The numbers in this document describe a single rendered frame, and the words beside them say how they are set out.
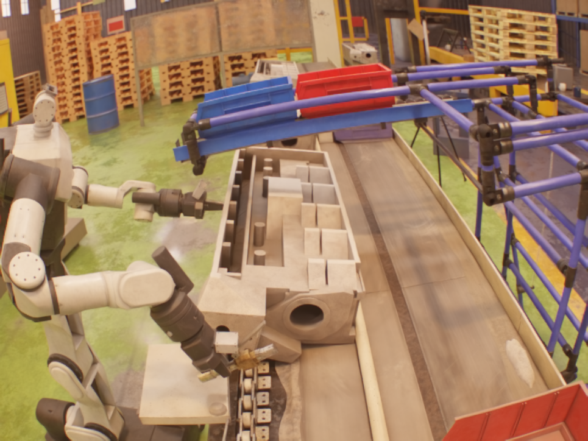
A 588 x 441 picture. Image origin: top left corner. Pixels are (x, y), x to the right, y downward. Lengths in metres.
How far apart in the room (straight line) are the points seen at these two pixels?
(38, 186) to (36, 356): 1.96
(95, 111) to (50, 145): 6.71
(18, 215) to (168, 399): 0.55
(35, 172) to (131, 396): 1.55
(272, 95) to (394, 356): 0.81
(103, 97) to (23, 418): 6.13
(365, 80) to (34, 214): 1.03
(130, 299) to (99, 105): 7.07
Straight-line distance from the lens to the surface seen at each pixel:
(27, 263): 0.89
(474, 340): 1.36
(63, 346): 1.57
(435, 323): 1.42
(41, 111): 1.23
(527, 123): 1.08
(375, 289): 1.57
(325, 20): 7.20
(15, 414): 2.59
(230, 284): 1.21
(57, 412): 1.94
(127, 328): 2.89
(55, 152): 1.20
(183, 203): 1.59
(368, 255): 1.75
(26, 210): 1.00
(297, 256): 1.40
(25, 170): 1.07
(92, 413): 1.79
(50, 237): 1.31
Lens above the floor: 1.61
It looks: 24 degrees down
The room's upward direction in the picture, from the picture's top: 6 degrees counter-clockwise
